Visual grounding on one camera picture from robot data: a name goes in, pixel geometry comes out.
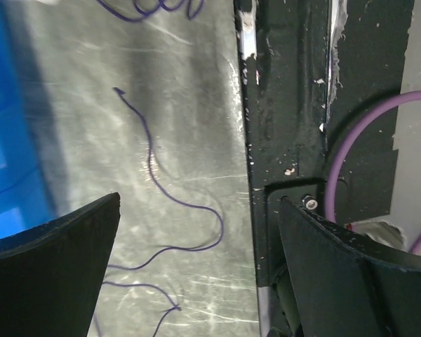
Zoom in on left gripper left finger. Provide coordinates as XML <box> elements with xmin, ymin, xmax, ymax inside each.
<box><xmin>0</xmin><ymin>192</ymin><xmax>120</xmax><ymax>336</ymax></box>

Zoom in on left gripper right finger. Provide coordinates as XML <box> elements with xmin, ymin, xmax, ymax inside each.
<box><xmin>279</xmin><ymin>199</ymin><xmax>421</xmax><ymax>336</ymax></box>

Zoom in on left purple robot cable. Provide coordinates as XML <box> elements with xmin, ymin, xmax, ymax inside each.
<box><xmin>326</xmin><ymin>90</ymin><xmax>421</xmax><ymax>253</ymax></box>

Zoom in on purple thin cable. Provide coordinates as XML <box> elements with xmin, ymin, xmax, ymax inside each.
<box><xmin>93</xmin><ymin>0</ymin><xmax>224</xmax><ymax>337</ymax></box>

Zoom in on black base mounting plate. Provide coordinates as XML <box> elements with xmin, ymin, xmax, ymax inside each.
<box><xmin>234</xmin><ymin>1</ymin><xmax>414</xmax><ymax>336</ymax></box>

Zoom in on blue three-compartment plastic bin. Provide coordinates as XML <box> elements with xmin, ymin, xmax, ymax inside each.
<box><xmin>0</xmin><ymin>13</ymin><xmax>53</xmax><ymax>239</ymax></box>

